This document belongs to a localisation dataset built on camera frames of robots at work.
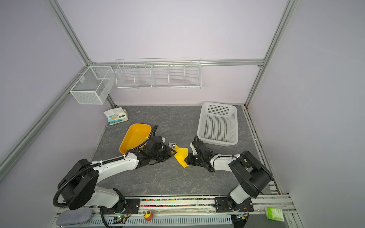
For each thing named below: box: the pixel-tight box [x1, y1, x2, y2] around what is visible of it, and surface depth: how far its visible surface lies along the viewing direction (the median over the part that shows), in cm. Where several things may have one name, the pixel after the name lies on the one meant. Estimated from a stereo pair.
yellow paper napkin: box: [170, 142, 190, 169], surface depth 92 cm
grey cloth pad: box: [56, 209, 94, 226], surface depth 70 cm
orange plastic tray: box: [119, 123, 153, 155], surface depth 102 cm
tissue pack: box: [103, 106, 129, 126], surface depth 109 cm
